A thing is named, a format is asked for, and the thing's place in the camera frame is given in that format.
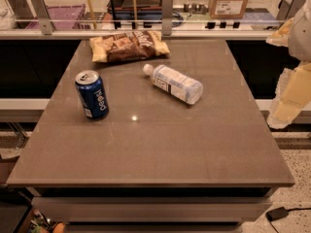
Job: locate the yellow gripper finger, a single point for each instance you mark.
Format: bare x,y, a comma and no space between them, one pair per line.
292,94
280,38

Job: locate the clear plastic water bottle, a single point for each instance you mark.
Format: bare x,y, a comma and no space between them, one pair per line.
175,83

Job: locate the cardboard box with label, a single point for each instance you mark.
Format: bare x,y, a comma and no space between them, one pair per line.
227,9

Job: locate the black power adapter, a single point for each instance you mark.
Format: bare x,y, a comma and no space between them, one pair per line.
277,213

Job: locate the brown chip bag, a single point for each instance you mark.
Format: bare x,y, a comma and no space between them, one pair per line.
129,46

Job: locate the blue pepsi can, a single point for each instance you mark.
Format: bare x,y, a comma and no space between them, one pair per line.
91,91

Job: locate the yellow pole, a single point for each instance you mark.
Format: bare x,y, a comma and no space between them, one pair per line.
92,15

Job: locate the purple plastic crate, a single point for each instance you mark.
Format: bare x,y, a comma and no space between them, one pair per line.
66,17

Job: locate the grey table base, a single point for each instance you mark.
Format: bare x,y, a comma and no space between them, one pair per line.
152,214

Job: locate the metal railing post right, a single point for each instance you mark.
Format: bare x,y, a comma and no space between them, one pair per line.
288,8

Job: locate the metal railing post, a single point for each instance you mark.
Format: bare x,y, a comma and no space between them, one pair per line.
167,11
288,8
43,16

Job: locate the metal railing post middle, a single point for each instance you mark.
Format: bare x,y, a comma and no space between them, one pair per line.
167,11

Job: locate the metal railing post left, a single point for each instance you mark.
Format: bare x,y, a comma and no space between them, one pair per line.
43,16

